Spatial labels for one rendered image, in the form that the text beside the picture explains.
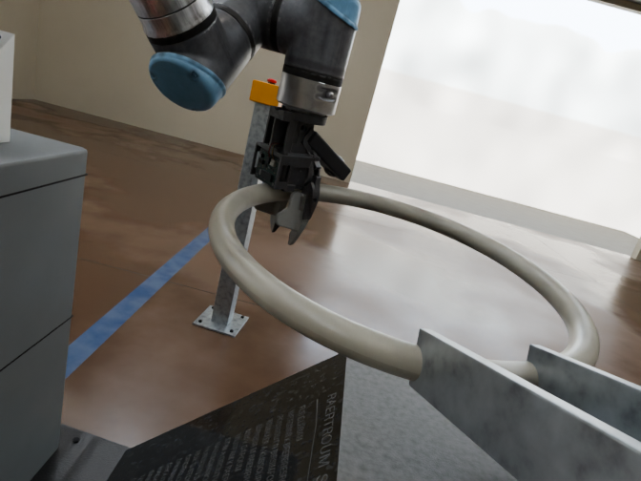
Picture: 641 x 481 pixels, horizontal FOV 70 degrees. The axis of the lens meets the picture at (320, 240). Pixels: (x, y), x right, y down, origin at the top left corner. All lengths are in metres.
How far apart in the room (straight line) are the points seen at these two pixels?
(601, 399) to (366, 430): 0.18
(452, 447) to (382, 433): 0.07
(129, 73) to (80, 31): 0.83
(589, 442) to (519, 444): 0.05
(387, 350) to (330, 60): 0.42
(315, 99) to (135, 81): 6.76
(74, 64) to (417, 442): 7.57
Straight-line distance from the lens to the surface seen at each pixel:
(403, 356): 0.38
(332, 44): 0.67
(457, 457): 0.45
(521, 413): 0.29
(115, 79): 7.51
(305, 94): 0.67
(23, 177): 0.98
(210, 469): 0.51
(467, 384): 0.33
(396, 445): 0.43
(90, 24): 7.70
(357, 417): 0.44
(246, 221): 1.95
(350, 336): 0.38
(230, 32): 0.65
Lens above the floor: 1.08
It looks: 17 degrees down
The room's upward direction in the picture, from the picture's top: 15 degrees clockwise
